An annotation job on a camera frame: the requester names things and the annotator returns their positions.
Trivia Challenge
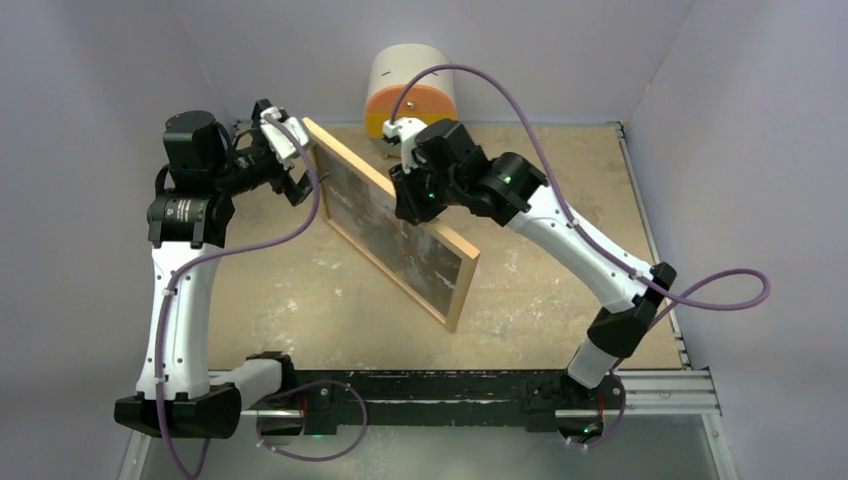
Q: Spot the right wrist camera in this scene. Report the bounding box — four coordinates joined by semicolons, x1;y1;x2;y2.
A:
382;117;427;174

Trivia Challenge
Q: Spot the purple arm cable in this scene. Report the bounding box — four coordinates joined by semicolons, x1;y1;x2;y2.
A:
389;64;772;458
154;115;369;480

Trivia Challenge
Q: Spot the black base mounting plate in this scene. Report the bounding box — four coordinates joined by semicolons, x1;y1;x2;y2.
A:
241;369;625;442

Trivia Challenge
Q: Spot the wooden picture frame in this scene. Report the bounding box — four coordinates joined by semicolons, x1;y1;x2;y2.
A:
301;117;482;334

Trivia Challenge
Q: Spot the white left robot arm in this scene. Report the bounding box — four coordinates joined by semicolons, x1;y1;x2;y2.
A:
113;99;320;439

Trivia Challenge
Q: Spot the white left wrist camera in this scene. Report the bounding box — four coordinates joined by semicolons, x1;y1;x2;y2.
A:
259;106;311;171

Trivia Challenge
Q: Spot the aluminium extrusion rail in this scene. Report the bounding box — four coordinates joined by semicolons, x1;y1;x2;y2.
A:
137;369;720;419

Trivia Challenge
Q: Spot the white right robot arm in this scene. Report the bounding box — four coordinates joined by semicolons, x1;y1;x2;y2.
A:
382;117;676;407

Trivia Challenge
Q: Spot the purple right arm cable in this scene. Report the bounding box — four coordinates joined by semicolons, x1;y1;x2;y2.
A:
389;64;772;458

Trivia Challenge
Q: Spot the round three-drawer mini cabinet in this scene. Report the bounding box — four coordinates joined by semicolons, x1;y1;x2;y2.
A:
364;43;459;159

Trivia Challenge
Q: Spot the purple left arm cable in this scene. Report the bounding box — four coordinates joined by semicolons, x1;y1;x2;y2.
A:
154;115;369;480

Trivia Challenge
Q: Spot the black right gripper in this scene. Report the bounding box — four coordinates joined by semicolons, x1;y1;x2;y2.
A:
391;153;465;227

